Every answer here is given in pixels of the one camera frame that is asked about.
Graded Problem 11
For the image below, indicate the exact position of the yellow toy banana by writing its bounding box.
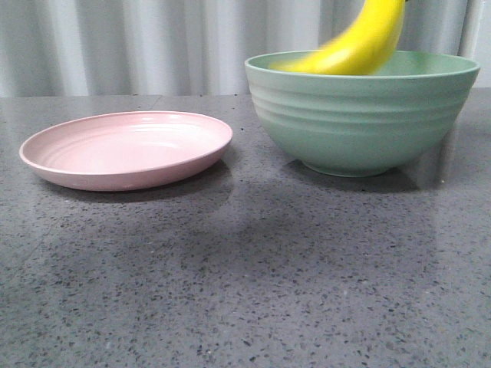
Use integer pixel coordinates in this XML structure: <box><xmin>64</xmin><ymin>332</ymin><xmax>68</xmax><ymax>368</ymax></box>
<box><xmin>270</xmin><ymin>0</ymin><xmax>406</xmax><ymax>75</ymax></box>

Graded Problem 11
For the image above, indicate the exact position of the grey pleated curtain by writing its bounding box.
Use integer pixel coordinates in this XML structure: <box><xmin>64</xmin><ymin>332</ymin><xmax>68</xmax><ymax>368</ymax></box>
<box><xmin>0</xmin><ymin>0</ymin><xmax>491</xmax><ymax>98</ymax></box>

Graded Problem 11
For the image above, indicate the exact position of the pink plate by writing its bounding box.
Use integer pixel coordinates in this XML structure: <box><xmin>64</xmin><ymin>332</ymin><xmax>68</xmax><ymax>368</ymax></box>
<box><xmin>19</xmin><ymin>111</ymin><xmax>232</xmax><ymax>192</ymax></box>

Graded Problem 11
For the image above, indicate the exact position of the green ribbed bowl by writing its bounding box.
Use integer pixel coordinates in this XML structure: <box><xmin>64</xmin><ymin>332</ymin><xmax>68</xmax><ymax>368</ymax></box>
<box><xmin>245</xmin><ymin>51</ymin><xmax>479</xmax><ymax>177</ymax></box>

